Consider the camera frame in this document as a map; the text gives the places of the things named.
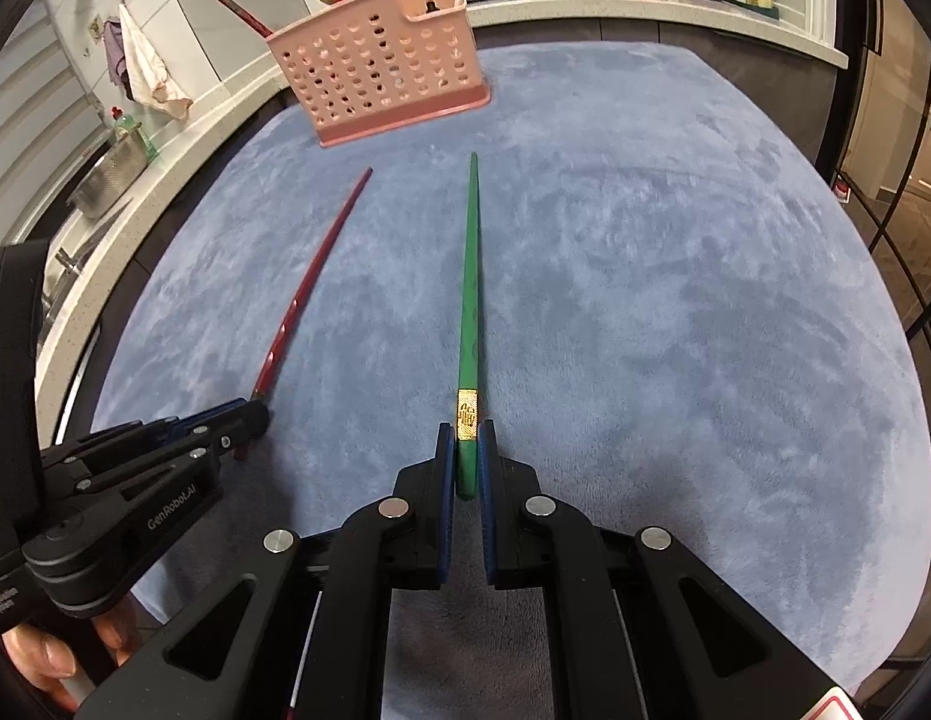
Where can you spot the purple cloth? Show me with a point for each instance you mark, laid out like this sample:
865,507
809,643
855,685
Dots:
117,52

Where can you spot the blue plush mat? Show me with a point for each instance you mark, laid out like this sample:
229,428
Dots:
660,277

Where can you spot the white hanging towel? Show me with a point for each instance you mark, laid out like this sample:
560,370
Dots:
147,67

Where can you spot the green dish soap bottle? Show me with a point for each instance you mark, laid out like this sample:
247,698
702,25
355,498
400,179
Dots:
132,131

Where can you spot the black framed glass door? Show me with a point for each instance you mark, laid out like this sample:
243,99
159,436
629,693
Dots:
900,127

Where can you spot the green chopstick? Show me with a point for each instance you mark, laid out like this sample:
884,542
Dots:
469,277

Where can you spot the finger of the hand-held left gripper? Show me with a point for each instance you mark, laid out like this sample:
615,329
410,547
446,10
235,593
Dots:
203,414
173,446

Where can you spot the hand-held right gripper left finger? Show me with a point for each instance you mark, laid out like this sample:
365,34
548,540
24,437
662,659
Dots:
444,510

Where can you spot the pink perforated utensil holder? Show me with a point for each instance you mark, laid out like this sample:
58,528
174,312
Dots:
375,67

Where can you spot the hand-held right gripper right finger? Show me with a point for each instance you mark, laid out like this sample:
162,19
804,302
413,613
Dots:
488,510

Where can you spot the person's left hand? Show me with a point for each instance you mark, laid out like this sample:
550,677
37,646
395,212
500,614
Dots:
42,660

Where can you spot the small chrome tap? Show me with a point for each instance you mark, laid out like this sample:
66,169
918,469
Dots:
63,259

